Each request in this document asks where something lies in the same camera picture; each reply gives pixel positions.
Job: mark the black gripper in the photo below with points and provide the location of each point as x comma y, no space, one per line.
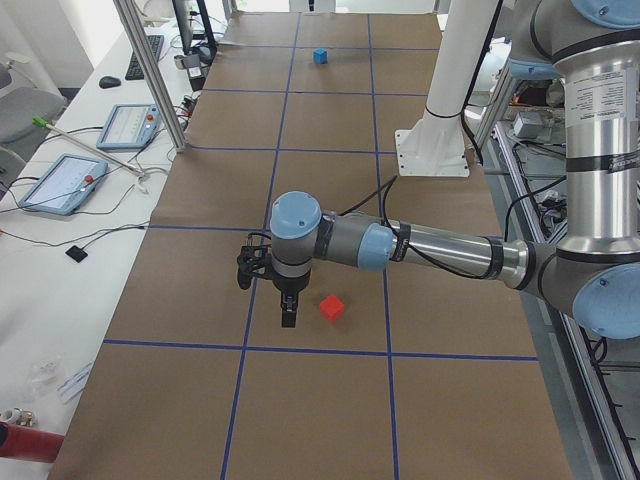
291,284

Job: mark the red cube block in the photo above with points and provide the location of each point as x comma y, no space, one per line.
332,308

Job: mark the blue cube block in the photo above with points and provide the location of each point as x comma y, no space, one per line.
320,56

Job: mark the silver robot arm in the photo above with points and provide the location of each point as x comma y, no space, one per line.
592,274

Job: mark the brown paper table mat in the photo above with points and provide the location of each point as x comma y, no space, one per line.
425,376

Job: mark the metal rod green tip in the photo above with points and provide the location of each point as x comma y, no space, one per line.
41,122

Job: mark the small black square pad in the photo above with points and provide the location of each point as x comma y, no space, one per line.
76,253

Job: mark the far blue teach pendant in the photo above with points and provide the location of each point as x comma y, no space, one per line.
129,127

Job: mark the blue teach pendant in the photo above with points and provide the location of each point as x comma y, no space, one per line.
65,186
129,127

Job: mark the near blue teach pendant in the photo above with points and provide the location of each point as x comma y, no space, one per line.
65,186

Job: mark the clear plastic bag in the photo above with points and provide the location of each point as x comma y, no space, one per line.
45,375

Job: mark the black computer mouse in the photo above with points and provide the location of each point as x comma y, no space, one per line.
108,82

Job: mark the grey power adapter box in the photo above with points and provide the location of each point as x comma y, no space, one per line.
532,125

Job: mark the red cylinder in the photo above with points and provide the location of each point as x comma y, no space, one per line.
23,443

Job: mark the grey office chair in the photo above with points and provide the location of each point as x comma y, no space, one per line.
20,137

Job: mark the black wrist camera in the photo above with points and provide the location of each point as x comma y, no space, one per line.
254,260

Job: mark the white camera stand column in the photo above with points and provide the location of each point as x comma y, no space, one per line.
435,146

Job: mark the aluminium frame post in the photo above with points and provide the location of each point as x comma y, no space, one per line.
152,74

